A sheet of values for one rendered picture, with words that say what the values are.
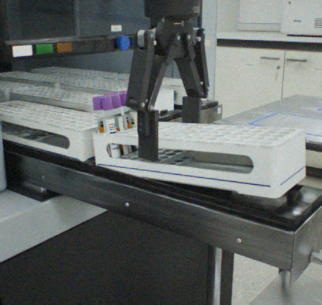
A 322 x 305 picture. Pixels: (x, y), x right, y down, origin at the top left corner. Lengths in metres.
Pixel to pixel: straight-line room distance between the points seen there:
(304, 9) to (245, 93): 0.66
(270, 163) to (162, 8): 0.24
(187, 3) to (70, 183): 0.33
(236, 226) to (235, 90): 2.67
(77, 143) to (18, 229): 0.17
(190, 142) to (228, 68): 2.64
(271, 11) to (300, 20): 0.78
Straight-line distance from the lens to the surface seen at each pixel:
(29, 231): 0.78
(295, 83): 3.02
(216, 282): 1.09
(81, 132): 0.71
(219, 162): 0.68
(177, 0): 0.59
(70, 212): 0.83
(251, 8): 3.82
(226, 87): 3.23
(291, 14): 3.02
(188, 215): 0.59
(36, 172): 0.79
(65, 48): 0.85
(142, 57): 0.58
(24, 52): 0.79
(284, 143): 0.54
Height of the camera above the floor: 1.04
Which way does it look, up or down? 16 degrees down
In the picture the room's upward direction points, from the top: straight up
